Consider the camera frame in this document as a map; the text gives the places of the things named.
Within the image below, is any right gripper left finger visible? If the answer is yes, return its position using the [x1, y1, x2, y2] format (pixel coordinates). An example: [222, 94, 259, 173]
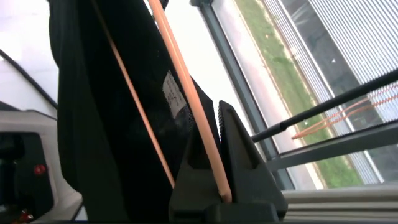
[169, 123, 223, 223]

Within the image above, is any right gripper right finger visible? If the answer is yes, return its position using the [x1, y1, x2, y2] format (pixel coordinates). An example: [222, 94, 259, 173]
[217, 100, 289, 223]

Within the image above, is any pink clothes hanger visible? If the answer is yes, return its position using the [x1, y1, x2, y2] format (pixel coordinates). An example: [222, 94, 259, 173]
[90, 0, 233, 203]
[291, 83, 398, 141]

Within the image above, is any black garment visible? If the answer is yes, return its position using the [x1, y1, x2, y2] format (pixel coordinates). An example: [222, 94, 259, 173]
[48, 0, 222, 223]

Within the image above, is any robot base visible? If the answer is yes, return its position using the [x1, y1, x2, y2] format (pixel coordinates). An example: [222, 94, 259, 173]
[0, 49, 83, 223]

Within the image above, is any black clothes rack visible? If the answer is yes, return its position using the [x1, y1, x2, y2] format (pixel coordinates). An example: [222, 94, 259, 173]
[251, 70, 398, 144]

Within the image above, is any beige curtain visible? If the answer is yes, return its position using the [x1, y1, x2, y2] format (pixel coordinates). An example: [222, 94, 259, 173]
[281, 183, 398, 223]

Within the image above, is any window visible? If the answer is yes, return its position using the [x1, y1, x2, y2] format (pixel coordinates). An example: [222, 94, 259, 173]
[190, 0, 398, 191]

